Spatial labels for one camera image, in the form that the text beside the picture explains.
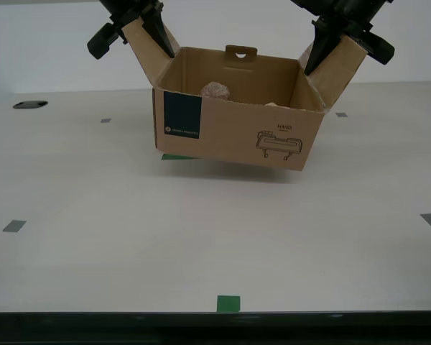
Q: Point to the brown cardboard box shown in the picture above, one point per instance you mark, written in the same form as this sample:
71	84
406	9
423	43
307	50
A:
233	136

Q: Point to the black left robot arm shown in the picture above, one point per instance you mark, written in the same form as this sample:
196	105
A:
129	6

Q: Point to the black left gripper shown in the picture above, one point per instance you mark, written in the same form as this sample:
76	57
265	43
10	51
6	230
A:
102	41

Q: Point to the light wooden block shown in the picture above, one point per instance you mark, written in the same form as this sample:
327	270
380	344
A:
271	104

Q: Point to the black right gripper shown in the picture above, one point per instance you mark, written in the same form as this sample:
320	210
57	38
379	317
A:
377	46

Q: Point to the speckled granite rock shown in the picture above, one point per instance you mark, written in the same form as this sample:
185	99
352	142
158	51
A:
215	91

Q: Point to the small green tape piece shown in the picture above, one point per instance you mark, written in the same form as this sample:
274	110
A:
176	157

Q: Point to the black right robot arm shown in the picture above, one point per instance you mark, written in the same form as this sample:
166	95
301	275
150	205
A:
345	9

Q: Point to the large green tape square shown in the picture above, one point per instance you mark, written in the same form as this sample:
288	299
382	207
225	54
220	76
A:
228	303

